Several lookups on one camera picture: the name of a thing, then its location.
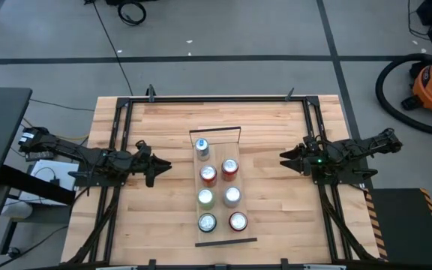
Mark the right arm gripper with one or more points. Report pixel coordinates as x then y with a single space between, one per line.
311 153

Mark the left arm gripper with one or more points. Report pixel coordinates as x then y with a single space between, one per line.
141 159

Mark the orange soda can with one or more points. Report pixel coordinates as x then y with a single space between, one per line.
208 173

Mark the light green soda can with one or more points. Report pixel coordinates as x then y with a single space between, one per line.
205 197

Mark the red cola can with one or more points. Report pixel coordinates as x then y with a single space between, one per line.
230 165
238 221

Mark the silver and peach can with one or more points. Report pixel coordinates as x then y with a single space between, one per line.
233 195

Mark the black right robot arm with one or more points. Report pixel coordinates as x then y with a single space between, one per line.
351 148

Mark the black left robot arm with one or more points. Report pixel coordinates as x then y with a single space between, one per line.
69 152

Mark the wooden shelf with black rails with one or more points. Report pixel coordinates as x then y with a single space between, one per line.
219 150

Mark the slim blue silver can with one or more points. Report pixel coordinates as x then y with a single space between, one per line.
201 144

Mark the white paper sheet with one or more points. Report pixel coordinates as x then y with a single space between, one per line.
47 172

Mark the black power adapter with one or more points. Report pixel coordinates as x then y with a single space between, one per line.
39 155

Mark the black mat hazard stripes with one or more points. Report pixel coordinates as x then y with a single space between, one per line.
407 225

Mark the white rounded object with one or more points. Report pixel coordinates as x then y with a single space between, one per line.
17 210

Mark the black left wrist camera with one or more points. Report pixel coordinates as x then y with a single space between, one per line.
149 180

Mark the black frame clamp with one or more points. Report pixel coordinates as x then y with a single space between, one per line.
150 93
152 264
284 264
289 94

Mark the black metal table frame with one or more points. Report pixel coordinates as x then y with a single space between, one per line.
219 99

